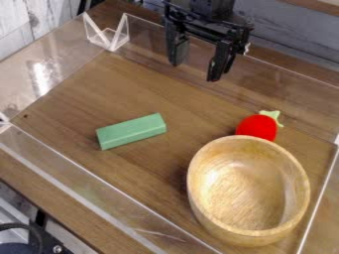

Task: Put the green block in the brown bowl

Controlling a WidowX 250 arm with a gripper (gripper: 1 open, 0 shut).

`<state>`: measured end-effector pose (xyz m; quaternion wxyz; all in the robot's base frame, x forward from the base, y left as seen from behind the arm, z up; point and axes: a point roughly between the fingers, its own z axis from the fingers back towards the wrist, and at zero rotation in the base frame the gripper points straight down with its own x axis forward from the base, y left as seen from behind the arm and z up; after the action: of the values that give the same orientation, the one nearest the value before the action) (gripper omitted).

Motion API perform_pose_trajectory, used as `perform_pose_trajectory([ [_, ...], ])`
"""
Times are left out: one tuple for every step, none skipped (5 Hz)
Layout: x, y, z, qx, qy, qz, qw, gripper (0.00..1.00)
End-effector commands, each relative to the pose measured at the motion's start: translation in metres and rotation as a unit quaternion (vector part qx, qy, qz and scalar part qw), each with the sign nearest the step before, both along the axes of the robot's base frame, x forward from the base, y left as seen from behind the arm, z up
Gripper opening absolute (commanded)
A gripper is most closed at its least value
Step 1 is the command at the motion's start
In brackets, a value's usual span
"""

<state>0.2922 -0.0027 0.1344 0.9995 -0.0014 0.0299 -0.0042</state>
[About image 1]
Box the clear acrylic corner bracket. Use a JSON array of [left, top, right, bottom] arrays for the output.
[[83, 13, 130, 52]]

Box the black clamp with screw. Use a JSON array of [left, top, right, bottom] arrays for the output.
[[30, 210, 75, 254]]

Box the brown wooden bowl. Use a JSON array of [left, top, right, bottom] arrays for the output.
[[187, 135, 312, 247]]

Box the black cable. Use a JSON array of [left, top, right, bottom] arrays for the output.
[[0, 221, 46, 254]]

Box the green rectangular block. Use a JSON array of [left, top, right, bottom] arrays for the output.
[[95, 113, 167, 150]]

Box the clear acrylic front wall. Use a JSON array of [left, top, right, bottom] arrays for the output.
[[0, 123, 223, 254]]

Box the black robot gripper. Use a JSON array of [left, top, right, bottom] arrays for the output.
[[163, 0, 255, 82]]

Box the red toy strawberry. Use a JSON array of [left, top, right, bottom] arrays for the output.
[[237, 110, 283, 141]]

